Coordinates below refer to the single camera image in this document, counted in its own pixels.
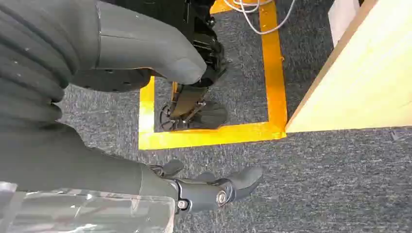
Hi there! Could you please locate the yellow floor tape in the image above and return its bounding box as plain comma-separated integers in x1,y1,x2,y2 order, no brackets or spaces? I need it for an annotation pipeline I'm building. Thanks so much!
138,0,288,151

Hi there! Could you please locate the right arm ribbed grey sleeve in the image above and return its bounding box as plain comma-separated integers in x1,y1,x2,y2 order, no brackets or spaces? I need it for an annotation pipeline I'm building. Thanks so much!
0,0,101,131

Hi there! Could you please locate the black robot leg and foot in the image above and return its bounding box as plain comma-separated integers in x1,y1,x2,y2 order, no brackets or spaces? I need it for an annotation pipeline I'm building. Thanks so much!
103,0,230,131

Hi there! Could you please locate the white cable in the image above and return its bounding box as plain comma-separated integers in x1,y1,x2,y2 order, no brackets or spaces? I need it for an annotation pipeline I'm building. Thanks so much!
223,0,275,14
240,0,297,35

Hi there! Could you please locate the clear plastic wrist cover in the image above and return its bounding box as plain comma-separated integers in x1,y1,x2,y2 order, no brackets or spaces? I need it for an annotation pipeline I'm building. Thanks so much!
0,182,177,233

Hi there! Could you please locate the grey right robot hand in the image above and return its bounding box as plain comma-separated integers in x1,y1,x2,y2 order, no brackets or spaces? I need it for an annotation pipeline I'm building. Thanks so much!
0,0,264,215

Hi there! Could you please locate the white desk leg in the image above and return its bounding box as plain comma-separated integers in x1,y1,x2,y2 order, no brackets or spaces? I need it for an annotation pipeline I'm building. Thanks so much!
327,0,361,48

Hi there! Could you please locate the pale wooden desk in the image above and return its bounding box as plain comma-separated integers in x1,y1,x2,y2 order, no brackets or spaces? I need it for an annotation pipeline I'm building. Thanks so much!
285,0,412,133

